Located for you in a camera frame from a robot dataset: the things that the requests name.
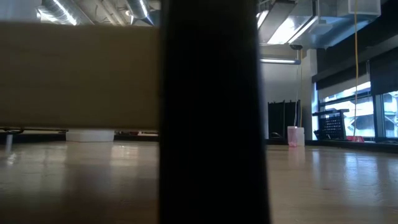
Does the pink medicine bottle white cap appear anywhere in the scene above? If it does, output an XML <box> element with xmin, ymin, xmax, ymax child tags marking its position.
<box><xmin>287</xmin><ymin>126</ymin><xmax>298</xmax><ymax>148</ymax></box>

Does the clear medicine bottle white cap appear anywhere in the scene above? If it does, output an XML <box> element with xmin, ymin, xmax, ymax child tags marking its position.
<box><xmin>295</xmin><ymin>126</ymin><xmax>305</xmax><ymax>147</ymax></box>

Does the black cabinet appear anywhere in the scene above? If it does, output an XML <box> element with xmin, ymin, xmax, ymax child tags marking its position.
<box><xmin>267</xmin><ymin>99</ymin><xmax>302</xmax><ymax>140</ymax></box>

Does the fluorescent tube light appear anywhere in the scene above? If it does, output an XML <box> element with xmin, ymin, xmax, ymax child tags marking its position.
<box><xmin>259</xmin><ymin>57</ymin><xmax>302</xmax><ymax>65</ymax></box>

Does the white hexagonal plant pot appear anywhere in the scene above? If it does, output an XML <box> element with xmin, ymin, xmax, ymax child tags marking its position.
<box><xmin>65</xmin><ymin>128</ymin><xmax>116</xmax><ymax>143</ymax></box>

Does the brown cardboard box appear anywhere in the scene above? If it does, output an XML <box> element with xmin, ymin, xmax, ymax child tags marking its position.
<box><xmin>0</xmin><ymin>21</ymin><xmax>161</xmax><ymax>131</ymax></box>

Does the black perforated cart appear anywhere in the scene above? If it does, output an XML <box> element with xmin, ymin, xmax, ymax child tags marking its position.
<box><xmin>312</xmin><ymin>108</ymin><xmax>350</xmax><ymax>141</ymax></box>

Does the black window blind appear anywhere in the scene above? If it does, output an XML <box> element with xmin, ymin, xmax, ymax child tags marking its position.
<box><xmin>369</xmin><ymin>46</ymin><xmax>398</xmax><ymax>96</ymax></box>

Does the white ceiling box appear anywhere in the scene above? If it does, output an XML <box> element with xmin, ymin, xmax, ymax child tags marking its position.
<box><xmin>347</xmin><ymin>0</ymin><xmax>382</xmax><ymax>17</ymax></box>

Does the black shelf post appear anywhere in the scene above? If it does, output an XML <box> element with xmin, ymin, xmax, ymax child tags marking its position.
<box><xmin>158</xmin><ymin>0</ymin><xmax>271</xmax><ymax>224</ymax></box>

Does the smooth silver ventilation duct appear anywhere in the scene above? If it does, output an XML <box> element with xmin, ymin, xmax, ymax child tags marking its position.
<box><xmin>126</xmin><ymin>0</ymin><xmax>155</xmax><ymax>26</ymax></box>

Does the thick yellow hanging cable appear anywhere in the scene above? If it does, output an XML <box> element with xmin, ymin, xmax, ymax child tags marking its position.
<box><xmin>353</xmin><ymin>0</ymin><xmax>359</xmax><ymax>138</ymax></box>

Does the ribbed silver ventilation duct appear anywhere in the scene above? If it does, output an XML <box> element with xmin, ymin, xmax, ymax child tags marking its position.
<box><xmin>39</xmin><ymin>0</ymin><xmax>94</xmax><ymax>26</ymax></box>

